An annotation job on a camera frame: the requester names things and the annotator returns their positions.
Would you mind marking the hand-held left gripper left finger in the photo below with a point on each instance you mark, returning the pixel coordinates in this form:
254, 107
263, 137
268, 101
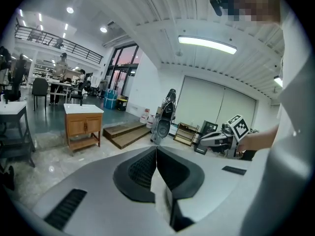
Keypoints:
134, 181

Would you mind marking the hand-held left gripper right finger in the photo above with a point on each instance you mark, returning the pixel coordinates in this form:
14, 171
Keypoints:
182, 178

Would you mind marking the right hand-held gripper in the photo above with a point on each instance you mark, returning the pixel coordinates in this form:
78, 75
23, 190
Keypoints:
240, 129

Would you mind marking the person's right forearm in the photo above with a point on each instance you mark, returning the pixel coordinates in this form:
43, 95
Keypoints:
261, 139

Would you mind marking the black cabinet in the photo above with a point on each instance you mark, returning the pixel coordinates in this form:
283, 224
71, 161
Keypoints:
209, 126

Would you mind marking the wooden slatted rack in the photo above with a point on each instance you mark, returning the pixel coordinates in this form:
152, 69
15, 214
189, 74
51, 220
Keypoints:
185, 134

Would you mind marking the white sliding door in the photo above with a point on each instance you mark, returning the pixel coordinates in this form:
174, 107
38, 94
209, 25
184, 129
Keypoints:
204, 102

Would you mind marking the wooden step platform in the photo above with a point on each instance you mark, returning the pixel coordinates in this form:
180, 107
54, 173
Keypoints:
125, 134

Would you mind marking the person's white shirt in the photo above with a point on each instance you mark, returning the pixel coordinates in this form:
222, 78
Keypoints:
290, 131

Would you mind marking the black grey scooter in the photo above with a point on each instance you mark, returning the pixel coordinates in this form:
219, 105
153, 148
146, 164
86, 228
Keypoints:
163, 129

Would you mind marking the clear water jug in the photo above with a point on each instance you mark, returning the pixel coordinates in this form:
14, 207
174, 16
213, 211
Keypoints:
150, 122
144, 117

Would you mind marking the long ceiling light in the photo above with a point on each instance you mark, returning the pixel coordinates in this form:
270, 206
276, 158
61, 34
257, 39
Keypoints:
206, 44
278, 81

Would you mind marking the wooden cabinet with white top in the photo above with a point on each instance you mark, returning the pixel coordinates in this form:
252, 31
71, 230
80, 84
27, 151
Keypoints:
82, 126

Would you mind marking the black storage box yellow lid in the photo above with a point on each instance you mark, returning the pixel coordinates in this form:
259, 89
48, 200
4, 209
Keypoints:
122, 104

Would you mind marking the blue barrel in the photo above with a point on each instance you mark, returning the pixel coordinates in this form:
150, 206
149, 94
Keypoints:
110, 99

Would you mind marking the black office chair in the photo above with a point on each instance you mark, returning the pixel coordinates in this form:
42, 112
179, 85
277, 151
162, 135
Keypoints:
82, 90

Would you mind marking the black framed glass door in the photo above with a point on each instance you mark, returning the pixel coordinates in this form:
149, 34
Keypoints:
125, 70

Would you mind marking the person's head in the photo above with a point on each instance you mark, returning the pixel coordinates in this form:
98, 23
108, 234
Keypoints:
256, 1

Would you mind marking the grey table with white top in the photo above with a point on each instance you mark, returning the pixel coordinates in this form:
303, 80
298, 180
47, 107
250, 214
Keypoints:
11, 107

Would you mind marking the black mezzanine railing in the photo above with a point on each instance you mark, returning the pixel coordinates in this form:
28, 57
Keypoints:
71, 47

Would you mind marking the round ceiling light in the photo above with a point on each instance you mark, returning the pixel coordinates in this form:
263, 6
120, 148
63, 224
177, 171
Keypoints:
103, 29
70, 10

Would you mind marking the black head-mounted camera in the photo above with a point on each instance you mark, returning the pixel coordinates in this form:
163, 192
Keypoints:
216, 5

